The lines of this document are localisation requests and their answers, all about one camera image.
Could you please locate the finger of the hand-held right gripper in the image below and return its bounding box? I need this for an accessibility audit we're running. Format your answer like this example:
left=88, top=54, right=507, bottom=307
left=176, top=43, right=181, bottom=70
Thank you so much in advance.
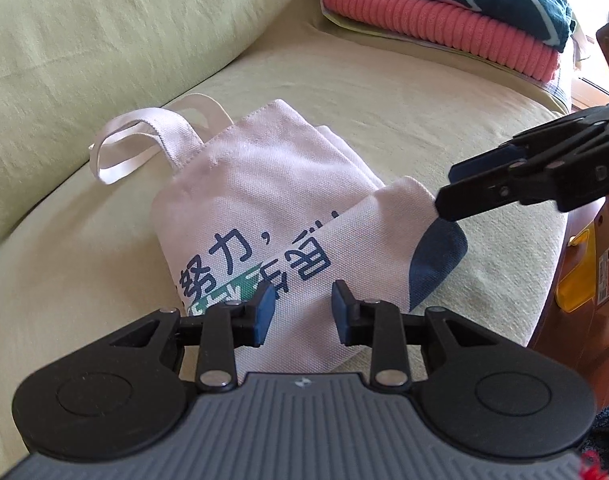
left=433, top=140, right=605, bottom=223
left=447, top=102, right=609, bottom=184

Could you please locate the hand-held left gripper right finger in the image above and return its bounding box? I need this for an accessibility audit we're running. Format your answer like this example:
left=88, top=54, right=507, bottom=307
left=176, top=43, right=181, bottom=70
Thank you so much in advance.
left=331, top=280, right=527, bottom=392

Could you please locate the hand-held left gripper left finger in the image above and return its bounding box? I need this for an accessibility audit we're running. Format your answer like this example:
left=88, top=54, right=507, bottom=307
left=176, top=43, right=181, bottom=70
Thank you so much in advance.
left=109, top=280, right=278, bottom=393

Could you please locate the white canvas shopping bag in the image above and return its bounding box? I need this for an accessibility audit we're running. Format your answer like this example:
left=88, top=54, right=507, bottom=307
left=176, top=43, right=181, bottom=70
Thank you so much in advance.
left=88, top=94, right=469, bottom=386

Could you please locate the yellow plastic piece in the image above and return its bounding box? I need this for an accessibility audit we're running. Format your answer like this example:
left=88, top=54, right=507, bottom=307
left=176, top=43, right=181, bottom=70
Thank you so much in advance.
left=555, top=264, right=598, bottom=314

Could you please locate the pink ribbed folded towel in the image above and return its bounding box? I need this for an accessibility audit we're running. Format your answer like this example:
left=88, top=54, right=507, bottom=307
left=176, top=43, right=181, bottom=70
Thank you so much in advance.
left=323, top=0, right=561, bottom=84

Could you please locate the red yarn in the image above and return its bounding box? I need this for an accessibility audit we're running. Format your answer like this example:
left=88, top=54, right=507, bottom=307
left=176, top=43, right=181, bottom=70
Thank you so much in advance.
left=575, top=449, right=609, bottom=480

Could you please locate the light green sofa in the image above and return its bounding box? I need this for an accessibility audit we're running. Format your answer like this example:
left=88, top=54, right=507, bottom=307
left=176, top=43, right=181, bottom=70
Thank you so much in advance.
left=0, top=0, right=571, bottom=473

